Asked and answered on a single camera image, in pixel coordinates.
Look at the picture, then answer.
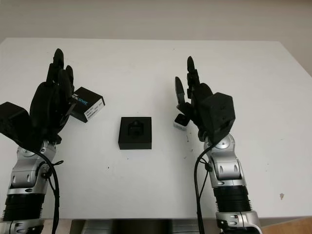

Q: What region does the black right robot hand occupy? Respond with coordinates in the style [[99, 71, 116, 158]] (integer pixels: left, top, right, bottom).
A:
[[175, 56, 220, 142]]

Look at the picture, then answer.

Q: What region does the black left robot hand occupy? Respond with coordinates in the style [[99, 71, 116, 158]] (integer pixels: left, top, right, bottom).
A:
[[28, 48, 81, 147]]

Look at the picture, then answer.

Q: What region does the small silver camera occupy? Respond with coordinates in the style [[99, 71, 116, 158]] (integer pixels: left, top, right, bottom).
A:
[[173, 114, 190, 128]]

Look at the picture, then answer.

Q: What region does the black box with label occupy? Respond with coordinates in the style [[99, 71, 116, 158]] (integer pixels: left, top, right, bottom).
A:
[[69, 86, 105, 123]]

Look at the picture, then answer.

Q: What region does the grey robot torso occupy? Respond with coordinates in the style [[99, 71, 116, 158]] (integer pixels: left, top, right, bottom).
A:
[[70, 212, 203, 234]]

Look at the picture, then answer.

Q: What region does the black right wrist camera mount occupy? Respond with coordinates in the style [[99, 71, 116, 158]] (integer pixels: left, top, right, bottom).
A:
[[199, 92, 236, 142]]

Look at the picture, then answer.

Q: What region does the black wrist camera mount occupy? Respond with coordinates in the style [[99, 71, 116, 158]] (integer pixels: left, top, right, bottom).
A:
[[0, 101, 34, 146], [199, 92, 236, 142]]

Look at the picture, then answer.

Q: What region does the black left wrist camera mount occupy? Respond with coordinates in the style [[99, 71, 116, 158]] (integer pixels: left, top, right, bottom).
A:
[[0, 101, 34, 146]]

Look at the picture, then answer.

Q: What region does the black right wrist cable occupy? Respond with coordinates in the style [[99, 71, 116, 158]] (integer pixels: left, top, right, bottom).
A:
[[194, 143, 213, 234]]

